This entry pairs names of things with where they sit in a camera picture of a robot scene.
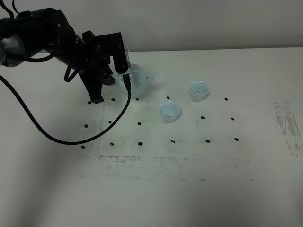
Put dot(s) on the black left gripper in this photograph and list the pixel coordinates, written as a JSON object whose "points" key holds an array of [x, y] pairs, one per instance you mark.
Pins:
{"points": [[92, 66]]}

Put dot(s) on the light blue porcelain teapot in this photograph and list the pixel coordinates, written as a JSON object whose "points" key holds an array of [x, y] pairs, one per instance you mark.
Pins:
{"points": [[140, 78]]}

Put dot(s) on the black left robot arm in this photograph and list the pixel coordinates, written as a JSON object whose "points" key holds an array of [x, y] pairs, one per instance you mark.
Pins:
{"points": [[48, 29]]}

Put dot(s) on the near light blue teacup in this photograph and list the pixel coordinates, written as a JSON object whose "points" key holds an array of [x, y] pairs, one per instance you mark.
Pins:
{"points": [[169, 111]]}

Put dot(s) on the light blue teacup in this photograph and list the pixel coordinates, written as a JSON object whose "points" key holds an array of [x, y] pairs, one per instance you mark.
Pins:
{"points": [[169, 111], [198, 90]]}

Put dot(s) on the far light blue teacup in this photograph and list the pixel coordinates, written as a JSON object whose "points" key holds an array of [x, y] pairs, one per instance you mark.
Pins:
{"points": [[198, 90]]}

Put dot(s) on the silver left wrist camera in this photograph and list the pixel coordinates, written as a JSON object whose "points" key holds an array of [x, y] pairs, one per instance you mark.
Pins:
{"points": [[112, 45]]}

